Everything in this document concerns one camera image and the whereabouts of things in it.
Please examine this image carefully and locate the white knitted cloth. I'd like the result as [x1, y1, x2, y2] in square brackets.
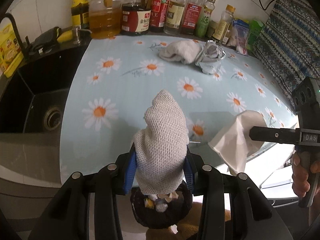
[133, 89, 189, 195]

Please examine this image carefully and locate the white paper tissue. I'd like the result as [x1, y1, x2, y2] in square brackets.
[208, 110, 266, 176]

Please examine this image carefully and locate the silver foil with grey cloth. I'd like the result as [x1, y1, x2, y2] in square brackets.
[195, 40, 226, 75]

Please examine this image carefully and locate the white towel cloth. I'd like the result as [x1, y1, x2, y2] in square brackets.
[159, 40, 204, 64]

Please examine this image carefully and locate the person's right forearm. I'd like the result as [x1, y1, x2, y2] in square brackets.
[309, 193, 320, 225]

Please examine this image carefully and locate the black trash bin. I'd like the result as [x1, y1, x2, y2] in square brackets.
[130, 181, 193, 229]

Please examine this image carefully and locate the black kitchen sink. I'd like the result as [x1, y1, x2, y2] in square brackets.
[1, 45, 87, 133]

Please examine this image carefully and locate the person's right hand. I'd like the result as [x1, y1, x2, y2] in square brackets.
[292, 153, 310, 198]

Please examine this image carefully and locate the patterned blue fabric curtain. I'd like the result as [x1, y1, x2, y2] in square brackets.
[253, 0, 319, 106]

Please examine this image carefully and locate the person's tan trousers leg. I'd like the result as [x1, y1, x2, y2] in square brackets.
[146, 202, 232, 240]

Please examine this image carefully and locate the daisy print blue table mat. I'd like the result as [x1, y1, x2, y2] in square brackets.
[60, 35, 298, 181]

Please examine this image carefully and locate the green seasoning bag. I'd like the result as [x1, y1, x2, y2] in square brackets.
[247, 20, 264, 50]

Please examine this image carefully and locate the small bottle yellow cap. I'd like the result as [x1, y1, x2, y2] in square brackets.
[212, 4, 235, 43]

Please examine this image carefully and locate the green pepper oil bottle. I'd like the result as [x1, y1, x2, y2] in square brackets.
[194, 0, 216, 38]

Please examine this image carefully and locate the metal soap dispenser pump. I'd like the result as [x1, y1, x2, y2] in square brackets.
[72, 26, 92, 45]

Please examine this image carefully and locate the clear bottle red label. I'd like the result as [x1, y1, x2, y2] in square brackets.
[181, 0, 206, 35]

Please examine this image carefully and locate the soy sauce jug red label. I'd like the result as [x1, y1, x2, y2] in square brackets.
[121, 0, 152, 36]

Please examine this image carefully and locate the clear vinegar bottle beige label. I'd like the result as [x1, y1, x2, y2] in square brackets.
[164, 0, 187, 35]

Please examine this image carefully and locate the black yellow scrub brush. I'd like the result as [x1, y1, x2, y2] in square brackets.
[31, 27, 73, 52]

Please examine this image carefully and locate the black faucet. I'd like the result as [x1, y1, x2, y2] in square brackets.
[1, 13, 27, 57]

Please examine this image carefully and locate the red label sauce bottle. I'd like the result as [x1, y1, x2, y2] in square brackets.
[149, 0, 170, 33]

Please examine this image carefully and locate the yellow dish soap box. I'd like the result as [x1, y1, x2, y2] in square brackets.
[0, 23, 24, 78]

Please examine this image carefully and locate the green yellow label bottle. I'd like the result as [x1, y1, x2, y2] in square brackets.
[71, 0, 89, 29]

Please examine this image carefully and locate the large cooking oil jug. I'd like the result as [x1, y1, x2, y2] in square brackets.
[89, 0, 121, 39]

